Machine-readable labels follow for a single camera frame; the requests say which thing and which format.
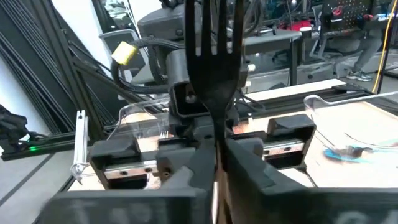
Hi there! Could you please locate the black fork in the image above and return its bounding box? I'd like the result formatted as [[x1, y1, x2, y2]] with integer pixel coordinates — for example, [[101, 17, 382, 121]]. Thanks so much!
[[184, 0, 245, 175]]

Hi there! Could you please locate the white metal bracket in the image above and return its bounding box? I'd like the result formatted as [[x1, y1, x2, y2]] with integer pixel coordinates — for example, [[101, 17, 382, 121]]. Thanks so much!
[[69, 109, 90, 185]]

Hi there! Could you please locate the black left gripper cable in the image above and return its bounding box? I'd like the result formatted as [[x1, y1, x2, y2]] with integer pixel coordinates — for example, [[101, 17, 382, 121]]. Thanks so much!
[[110, 36, 187, 96]]

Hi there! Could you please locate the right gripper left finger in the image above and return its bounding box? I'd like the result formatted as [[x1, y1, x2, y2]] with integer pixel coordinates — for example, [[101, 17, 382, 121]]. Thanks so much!
[[37, 145, 218, 224]]

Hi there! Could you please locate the yellow power cable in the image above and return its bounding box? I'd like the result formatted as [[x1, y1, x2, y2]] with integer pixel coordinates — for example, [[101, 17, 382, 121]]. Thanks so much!
[[371, 0, 398, 95]]

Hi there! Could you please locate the yellow tape label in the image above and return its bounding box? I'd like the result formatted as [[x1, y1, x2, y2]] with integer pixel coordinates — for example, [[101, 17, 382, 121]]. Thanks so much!
[[111, 40, 138, 66]]

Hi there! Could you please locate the person's shoe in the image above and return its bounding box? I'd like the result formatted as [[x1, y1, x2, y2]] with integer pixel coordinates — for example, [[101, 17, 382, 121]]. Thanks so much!
[[346, 70, 373, 83]]

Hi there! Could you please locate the black pegboard panel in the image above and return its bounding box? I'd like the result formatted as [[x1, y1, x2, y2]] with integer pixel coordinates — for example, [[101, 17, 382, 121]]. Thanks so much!
[[321, 0, 374, 32]]

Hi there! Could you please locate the blue-handled fork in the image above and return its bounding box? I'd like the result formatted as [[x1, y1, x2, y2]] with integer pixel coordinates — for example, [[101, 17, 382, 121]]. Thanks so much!
[[322, 145, 371, 164]]

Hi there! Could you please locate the grey desk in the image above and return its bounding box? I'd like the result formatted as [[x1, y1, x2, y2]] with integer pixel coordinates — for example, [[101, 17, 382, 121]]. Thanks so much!
[[226, 29, 303, 86]]

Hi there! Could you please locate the person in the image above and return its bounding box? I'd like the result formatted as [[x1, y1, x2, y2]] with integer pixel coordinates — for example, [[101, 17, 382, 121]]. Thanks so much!
[[346, 12, 386, 83]]

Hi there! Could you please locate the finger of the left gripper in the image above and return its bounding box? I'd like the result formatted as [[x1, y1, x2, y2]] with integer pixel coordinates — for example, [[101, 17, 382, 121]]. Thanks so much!
[[231, 136, 266, 157], [155, 146, 197, 183]]

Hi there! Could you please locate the red box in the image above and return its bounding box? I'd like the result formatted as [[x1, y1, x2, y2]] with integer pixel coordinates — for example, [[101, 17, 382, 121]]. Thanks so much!
[[277, 19, 312, 32]]

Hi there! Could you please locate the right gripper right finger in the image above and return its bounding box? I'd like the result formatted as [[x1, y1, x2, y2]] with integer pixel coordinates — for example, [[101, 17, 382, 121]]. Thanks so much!
[[224, 139, 398, 224]]

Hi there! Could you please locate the clear plastic bin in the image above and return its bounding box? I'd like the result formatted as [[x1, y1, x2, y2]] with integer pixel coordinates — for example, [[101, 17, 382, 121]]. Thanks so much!
[[107, 96, 172, 144], [303, 91, 398, 165]]

